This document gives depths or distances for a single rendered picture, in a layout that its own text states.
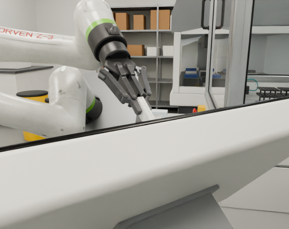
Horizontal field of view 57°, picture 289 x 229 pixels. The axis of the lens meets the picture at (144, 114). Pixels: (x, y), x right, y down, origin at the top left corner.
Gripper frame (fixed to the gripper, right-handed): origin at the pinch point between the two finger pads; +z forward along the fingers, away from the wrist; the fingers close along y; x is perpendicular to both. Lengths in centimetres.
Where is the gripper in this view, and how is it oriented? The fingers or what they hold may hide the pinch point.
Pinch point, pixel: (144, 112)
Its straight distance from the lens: 58.6
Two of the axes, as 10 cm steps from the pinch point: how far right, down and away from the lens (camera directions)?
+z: 4.2, 7.8, -4.7
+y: 8.4, -1.3, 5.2
